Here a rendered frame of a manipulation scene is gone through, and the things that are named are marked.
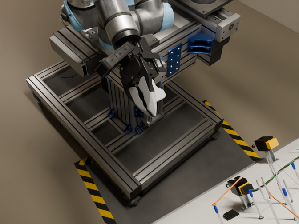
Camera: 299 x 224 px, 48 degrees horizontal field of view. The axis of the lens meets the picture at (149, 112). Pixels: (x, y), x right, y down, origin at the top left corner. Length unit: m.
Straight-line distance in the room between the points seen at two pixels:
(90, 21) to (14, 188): 1.49
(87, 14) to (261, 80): 2.06
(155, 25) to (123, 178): 1.29
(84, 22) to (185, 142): 1.22
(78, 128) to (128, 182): 0.54
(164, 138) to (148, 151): 0.15
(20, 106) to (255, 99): 1.91
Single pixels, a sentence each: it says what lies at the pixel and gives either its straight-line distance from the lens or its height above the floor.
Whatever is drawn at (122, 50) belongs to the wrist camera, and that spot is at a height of 1.56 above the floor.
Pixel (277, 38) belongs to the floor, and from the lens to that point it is 3.55.
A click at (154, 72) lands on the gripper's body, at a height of 1.51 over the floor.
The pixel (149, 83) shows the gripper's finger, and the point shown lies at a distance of 0.74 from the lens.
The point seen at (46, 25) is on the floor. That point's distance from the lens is 3.64.
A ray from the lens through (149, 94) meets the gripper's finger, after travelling 0.74.
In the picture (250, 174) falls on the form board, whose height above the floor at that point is 0.93.
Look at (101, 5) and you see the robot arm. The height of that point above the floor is 1.60.
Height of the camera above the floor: 2.07
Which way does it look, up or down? 51 degrees down
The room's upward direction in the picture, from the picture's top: straight up
